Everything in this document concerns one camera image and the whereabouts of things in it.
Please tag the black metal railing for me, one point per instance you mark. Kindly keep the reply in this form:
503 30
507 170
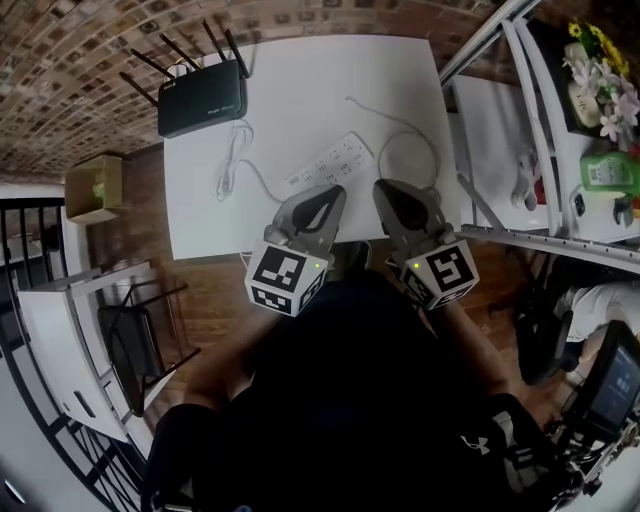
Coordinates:
30 203

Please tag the white curved plastic object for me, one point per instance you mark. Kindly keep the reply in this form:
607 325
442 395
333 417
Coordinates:
525 175

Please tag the white narrow desk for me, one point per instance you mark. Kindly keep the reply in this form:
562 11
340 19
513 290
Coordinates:
50 340

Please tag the person's right forearm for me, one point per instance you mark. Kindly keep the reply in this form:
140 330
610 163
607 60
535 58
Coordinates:
475 350

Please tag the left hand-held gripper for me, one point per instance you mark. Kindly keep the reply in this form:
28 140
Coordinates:
280 280

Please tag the open cardboard box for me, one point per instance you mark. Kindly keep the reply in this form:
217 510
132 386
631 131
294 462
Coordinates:
92 190

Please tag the person's left forearm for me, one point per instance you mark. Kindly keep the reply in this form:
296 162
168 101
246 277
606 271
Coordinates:
225 360

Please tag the person's dark shirt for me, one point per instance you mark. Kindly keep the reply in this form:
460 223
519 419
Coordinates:
350 400

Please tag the black router with antennas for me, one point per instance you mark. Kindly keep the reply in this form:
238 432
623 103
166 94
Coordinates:
200 105

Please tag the green plastic bottle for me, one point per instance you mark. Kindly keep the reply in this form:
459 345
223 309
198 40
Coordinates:
610 172

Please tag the black metal chair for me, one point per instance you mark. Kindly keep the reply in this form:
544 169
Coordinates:
127 350

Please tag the black office chair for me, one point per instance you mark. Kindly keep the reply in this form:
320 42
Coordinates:
542 345

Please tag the red box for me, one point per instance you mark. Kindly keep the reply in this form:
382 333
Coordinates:
540 184

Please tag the white power strip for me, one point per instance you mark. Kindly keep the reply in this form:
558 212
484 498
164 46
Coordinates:
335 160

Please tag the white metal shelf rack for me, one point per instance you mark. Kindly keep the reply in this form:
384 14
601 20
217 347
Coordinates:
490 130

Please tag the metal equipment rig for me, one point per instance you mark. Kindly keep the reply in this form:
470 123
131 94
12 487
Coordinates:
590 470

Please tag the flower bouquet in cream pot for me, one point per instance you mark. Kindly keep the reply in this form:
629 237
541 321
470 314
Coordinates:
587 100

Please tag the black tablet screen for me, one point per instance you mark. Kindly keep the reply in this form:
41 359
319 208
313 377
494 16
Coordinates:
615 390

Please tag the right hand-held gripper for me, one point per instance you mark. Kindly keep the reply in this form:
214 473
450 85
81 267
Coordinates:
445 275

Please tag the white square table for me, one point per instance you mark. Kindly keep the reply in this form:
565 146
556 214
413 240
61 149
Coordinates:
310 75

